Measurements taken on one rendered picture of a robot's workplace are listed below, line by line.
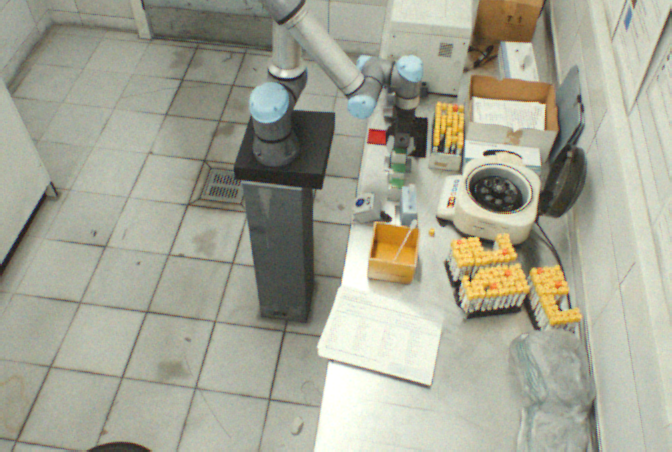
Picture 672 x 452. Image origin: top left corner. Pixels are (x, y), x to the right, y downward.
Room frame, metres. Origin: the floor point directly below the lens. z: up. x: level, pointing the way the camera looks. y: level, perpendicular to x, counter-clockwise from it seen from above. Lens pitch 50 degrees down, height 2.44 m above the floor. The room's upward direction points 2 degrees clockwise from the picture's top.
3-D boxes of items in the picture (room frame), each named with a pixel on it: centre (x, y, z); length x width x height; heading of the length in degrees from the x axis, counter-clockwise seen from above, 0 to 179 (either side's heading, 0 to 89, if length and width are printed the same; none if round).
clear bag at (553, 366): (0.73, -0.57, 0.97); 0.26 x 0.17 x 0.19; 9
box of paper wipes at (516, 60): (1.95, -0.67, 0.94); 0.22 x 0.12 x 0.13; 177
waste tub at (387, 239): (1.06, -0.17, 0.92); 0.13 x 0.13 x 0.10; 80
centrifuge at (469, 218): (1.27, -0.47, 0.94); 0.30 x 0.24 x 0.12; 74
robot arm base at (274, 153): (1.45, 0.20, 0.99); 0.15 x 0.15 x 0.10
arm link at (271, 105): (1.46, 0.20, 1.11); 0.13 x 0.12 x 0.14; 164
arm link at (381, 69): (1.49, -0.10, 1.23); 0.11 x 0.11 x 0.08; 74
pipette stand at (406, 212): (1.23, -0.22, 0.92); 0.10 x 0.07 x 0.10; 179
